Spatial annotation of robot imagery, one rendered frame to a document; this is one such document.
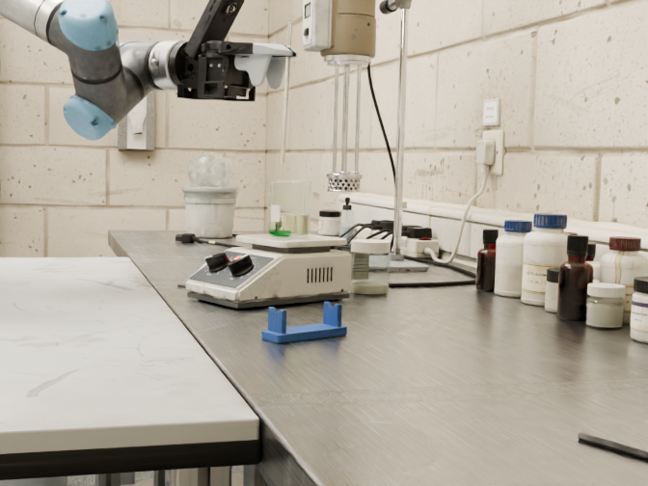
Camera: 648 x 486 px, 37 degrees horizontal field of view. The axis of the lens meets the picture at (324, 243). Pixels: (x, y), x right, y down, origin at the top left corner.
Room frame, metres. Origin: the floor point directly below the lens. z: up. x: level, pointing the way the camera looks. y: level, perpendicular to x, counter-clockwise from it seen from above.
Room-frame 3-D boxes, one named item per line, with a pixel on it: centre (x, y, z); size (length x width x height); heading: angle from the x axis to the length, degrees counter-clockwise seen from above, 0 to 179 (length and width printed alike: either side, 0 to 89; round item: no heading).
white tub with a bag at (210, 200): (2.41, 0.29, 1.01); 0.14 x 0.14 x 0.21
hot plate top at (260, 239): (1.38, 0.05, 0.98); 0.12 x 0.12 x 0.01; 40
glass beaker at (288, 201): (1.37, 0.05, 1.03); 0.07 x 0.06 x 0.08; 2
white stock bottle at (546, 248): (1.39, -0.32, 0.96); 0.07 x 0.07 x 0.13
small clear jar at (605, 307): (1.20, -0.35, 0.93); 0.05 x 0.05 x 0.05
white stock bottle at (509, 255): (1.47, -0.29, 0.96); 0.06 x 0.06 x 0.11
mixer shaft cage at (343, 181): (1.82, -0.03, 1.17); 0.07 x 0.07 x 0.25
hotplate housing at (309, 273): (1.36, 0.07, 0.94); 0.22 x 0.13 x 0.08; 130
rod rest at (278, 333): (1.07, 0.02, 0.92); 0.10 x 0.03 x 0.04; 131
